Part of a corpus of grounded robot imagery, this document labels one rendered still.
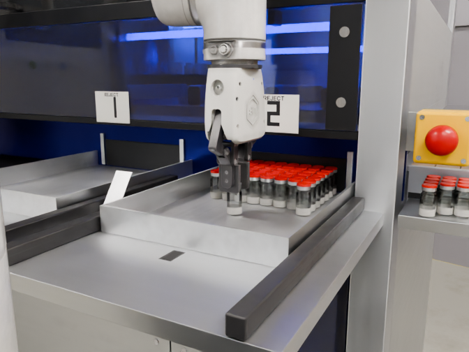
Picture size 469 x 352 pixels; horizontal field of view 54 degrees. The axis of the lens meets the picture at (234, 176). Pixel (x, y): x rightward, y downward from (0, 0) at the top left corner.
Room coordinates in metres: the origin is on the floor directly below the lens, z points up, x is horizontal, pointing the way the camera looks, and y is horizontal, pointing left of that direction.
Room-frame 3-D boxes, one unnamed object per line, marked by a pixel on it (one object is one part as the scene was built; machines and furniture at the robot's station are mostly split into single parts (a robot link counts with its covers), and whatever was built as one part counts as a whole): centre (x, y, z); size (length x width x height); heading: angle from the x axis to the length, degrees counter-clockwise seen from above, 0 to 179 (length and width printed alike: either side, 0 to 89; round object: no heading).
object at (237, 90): (0.64, 0.00, 1.05); 0.10 x 0.07 x 0.11; 152
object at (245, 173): (0.66, -0.01, 0.95); 0.03 x 0.03 x 0.07; 62
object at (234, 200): (0.64, 0.00, 0.90); 0.02 x 0.02 x 0.04
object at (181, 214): (0.65, -0.02, 0.90); 0.34 x 0.26 x 0.04; 152
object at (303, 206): (0.64, -0.10, 0.90); 0.02 x 0.02 x 0.05
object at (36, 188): (0.81, 0.28, 0.90); 0.34 x 0.26 x 0.04; 152
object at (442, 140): (0.60, -0.28, 0.99); 0.04 x 0.04 x 0.04; 62
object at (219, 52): (0.64, 0.00, 1.11); 0.09 x 0.08 x 0.03; 152
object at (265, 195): (0.69, -0.04, 0.90); 0.18 x 0.02 x 0.05; 62
